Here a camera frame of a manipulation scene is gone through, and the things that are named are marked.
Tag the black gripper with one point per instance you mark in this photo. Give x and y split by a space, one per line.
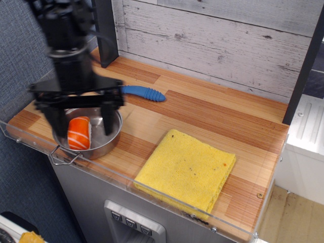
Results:
76 85

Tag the orange salmon sushi toy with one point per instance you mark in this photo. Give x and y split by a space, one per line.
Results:
79 133

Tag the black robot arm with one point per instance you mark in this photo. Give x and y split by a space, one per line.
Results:
65 25

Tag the yellow rag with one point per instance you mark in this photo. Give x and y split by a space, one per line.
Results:
185 173

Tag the small steel pot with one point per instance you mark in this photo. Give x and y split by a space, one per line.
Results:
101 144

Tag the silver button panel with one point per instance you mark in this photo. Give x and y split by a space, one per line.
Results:
129 226

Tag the blue handled metal spoon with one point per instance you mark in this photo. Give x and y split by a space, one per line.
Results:
144 92

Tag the left black frame post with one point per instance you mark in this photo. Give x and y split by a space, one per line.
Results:
105 27

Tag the black frame post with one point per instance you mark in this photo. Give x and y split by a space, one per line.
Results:
305 71
105 27

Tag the right black frame post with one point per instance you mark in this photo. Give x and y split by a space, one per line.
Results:
305 71

